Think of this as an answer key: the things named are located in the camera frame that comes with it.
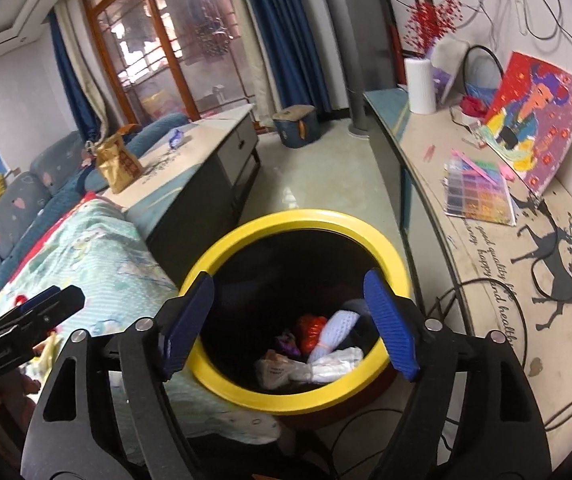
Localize red berry branches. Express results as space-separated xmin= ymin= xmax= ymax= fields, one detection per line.
xmin=406 ymin=0 xmax=464 ymax=58

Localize yellow-rimmed trash bin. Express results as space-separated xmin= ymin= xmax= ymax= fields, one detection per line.
xmin=178 ymin=208 xmax=414 ymax=428

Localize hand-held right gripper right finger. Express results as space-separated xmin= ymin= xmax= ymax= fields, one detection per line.
xmin=362 ymin=267 xmax=552 ymax=480

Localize gold foil bag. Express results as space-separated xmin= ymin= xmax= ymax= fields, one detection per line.
xmin=94 ymin=133 xmax=142 ymax=195

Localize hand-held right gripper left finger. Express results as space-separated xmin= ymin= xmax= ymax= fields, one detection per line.
xmin=20 ymin=271 xmax=217 ymax=480

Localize wooden framed glass door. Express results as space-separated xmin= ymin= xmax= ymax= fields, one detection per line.
xmin=80 ymin=0 xmax=267 ymax=126

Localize cartoon cat printed blanket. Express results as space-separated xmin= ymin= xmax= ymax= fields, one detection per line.
xmin=0 ymin=199 xmax=281 ymax=461

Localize white ribbed vase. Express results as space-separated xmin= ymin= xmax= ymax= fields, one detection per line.
xmin=404 ymin=56 xmax=438 ymax=115

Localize yellow white wrapper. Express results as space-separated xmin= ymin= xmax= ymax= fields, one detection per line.
xmin=28 ymin=332 xmax=64 ymax=363

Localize coffee table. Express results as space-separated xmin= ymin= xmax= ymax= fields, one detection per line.
xmin=100 ymin=104 xmax=261 ymax=281

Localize blue grey sofa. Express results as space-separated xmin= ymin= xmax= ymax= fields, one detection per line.
xmin=0 ymin=112 xmax=191 ymax=321

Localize white foam fruit net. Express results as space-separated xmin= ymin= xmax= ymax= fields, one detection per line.
xmin=307 ymin=310 xmax=365 ymax=386

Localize silver tower air conditioner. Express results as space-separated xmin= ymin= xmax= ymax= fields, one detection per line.
xmin=311 ymin=0 xmax=371 ymax=138

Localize basket with black handle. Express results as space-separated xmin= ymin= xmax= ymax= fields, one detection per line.
xmin=448 ymin=45 xmax=502 ymax=121

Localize pink plastic tool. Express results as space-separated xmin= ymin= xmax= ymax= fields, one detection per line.
xmin=453 ymin=149 xmax=512 ymax=183

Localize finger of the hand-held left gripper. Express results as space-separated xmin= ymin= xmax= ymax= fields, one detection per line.
xmin=0 ymin=286 xmax=86 ymax=346
xmin=0 ymin=285 xmax=64 ymax=333

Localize colourful bead tray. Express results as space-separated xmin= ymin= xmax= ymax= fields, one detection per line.
xmin=443 ymin=155 xmax=517 ymax=227

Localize purple snack wrapper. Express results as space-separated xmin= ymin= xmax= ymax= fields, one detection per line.
xmin=276 ymin=332 xmax=301 ymax=358

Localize colourful bead painting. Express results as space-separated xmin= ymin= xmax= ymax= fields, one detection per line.
xmin=476 ymin=51 xmax=572 ymax=196

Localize blue storage box stool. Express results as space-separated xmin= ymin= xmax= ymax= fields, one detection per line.
xmin=272 ymin=105 xmax=323 ymax=150

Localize red plastic bag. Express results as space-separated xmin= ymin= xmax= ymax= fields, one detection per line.
xmin=296 ymin=314 xmax=327 ymax=356

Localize television cabinet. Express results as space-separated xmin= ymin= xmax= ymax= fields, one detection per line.
xmin=363 ymin=87 xmax=572 ymax=461

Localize white plastic bag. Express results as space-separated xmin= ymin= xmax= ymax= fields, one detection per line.
xmin=255 ymin=349 xmax=314 ymax=390

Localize blue curtain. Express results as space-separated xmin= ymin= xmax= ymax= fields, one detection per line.
xmin=48 ymin=7 xmax=111 ymax=146
xmin=236 ymin=0 xmax=331 ymax=116

